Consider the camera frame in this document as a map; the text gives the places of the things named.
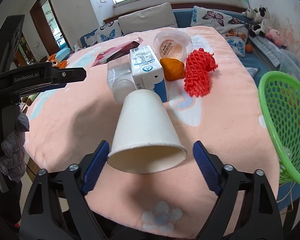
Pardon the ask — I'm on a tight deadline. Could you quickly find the small orange ball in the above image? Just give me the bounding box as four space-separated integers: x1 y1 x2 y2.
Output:
245 44 253 54

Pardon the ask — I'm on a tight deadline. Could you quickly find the clear plastic storage box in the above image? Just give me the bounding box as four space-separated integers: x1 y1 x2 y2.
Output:
279 49 300 81

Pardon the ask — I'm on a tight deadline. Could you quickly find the cow plush toy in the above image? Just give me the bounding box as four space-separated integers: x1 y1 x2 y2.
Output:
242 6 271 37

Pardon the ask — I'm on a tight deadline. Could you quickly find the grey gloved left hand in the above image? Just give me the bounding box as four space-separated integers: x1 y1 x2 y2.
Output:
0 112 30 183

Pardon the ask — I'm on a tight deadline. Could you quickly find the white paper cup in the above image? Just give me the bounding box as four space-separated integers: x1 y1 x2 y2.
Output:
107 89 187 174

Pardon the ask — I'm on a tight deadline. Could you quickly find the red foam fruit net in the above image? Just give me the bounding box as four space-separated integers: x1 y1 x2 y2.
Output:
184 48 218 98

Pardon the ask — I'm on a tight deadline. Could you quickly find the white blue milk carton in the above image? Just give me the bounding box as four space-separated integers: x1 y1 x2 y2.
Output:
130 45 167 102

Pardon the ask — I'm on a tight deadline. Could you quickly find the brown wooden door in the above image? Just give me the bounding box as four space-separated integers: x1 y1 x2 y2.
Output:
30 0 70 55

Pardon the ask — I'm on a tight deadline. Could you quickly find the pink blanket table cover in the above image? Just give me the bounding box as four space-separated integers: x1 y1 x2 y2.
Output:
25 27 279 239

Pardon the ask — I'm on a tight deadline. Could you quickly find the butterfly pillow right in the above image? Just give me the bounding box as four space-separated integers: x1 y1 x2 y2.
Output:
191 6 249 57

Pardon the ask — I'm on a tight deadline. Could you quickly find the green plastic trash basket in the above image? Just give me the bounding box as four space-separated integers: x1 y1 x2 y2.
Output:
258 71 300 185

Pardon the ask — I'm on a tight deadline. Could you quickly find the butterfly pillow left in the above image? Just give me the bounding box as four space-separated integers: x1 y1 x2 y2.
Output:
77 20 123 49

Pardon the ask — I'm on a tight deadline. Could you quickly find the butterfly pillow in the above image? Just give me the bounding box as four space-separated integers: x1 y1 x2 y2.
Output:
191 6 249 57
77 20 123 49

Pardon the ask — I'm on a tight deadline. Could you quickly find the pink plush toy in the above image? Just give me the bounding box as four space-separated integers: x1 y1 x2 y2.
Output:
266 27 287 47

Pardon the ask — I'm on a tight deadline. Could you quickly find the clear round plastic container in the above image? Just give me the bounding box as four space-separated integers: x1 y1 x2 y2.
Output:
153 30 193 63

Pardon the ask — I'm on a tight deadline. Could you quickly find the pink snack wrapper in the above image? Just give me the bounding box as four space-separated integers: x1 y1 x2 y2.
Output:
91 37 143 67

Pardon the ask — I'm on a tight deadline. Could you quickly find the clear plastic bottle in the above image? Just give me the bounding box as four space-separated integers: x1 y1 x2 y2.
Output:
107 55 136 104

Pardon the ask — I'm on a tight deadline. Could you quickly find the beige cushion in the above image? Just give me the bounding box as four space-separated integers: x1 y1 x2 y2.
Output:
118 3 178 35

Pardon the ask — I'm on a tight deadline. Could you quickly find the patterned folded cloth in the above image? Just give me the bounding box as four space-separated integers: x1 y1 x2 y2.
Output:
249 36 282 67

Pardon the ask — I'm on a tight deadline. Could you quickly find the half eaten orange bun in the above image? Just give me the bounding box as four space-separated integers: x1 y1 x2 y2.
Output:
160 58 185 81

